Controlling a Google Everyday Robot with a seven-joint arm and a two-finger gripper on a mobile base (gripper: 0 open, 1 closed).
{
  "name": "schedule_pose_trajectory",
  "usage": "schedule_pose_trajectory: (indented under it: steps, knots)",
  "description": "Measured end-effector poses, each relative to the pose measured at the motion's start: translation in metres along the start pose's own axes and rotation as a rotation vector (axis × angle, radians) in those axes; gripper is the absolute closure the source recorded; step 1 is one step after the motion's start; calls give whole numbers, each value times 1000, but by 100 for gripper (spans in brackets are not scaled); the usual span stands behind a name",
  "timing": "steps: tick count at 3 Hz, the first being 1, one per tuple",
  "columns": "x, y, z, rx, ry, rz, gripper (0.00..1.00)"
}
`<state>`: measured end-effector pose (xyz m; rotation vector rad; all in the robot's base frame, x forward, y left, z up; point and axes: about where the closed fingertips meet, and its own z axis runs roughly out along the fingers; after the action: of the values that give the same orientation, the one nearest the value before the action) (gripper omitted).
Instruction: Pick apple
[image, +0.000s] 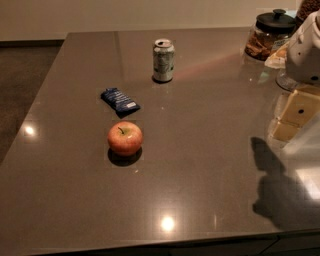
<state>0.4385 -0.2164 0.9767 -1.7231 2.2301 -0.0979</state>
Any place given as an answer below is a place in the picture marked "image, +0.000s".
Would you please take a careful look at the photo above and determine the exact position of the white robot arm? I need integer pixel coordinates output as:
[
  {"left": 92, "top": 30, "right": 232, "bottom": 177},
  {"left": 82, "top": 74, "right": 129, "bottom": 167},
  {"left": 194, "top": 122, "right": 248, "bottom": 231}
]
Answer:
[{"left": 271, "top": 10, "right": 320, "bottom": 142}]

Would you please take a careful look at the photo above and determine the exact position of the red apple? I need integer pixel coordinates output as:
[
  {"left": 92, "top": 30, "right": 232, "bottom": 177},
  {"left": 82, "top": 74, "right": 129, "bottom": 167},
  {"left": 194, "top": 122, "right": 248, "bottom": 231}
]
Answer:
[{"left": 107, "top": 121, "right": 143, "bottom": 157}]

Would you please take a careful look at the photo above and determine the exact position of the clear snack packet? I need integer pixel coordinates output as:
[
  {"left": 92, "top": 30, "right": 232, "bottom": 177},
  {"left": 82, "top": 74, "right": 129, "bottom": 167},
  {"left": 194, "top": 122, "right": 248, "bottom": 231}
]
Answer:
[{"left": 264, "top": 42, "right": 289, "bottom": 69}]

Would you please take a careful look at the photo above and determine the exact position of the glass jar with black lid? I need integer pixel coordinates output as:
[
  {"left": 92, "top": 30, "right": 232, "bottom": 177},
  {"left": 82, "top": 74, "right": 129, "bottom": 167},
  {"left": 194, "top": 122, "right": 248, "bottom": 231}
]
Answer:
[{"left": 245, "top": 9, "right": 296, "bottom": 61}]

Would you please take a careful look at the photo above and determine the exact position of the white green soda can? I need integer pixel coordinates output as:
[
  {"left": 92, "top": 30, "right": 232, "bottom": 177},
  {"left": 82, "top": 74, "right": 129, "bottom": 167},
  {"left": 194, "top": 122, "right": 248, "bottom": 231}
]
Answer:
[{"left": 153, "top": 38, "right": 175, "bottom": 83}]

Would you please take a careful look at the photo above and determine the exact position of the blue snack bag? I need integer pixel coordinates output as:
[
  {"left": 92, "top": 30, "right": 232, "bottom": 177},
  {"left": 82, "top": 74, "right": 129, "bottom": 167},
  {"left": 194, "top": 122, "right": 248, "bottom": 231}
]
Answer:
[{"left": 100, "top": 88, "right": 140, "bottom": 118}]

